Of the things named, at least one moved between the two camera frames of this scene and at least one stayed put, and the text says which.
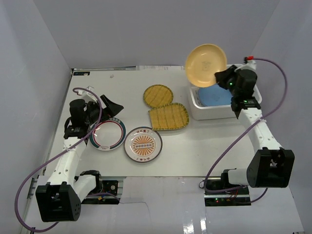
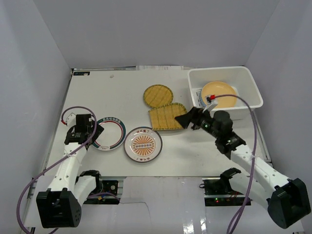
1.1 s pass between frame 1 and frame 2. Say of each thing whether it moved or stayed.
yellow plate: moved
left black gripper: moved
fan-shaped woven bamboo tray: stayed
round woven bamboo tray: stayed
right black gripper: moved
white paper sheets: stayed
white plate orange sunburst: stayed
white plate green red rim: stayed
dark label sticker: stayed
